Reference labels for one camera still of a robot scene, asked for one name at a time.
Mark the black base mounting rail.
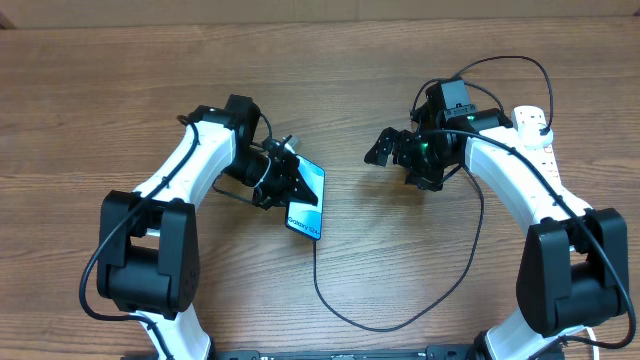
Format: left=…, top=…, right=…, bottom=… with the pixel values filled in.
left=207, top=344, right=470, bottom=360

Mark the blue-screen Samsung smartphone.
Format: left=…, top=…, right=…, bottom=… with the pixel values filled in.
left=285, top=155, right=325, bottom=241

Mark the white charger plug adapter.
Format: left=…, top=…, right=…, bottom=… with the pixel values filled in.
left=517, top=122, right=554, bottom=148

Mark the black USB charging cable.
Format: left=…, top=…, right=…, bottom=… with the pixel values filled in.
left=312, top=55, right=555, bottom=333

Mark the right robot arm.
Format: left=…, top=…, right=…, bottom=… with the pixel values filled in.
left=364, top=76, right=634, bottom=359

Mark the white power strip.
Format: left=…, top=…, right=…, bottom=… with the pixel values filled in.
left=510, top=104, right=566, bottom=196

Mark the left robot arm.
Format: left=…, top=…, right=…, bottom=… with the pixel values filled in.
left=79, top=95, right=325, bottom=359

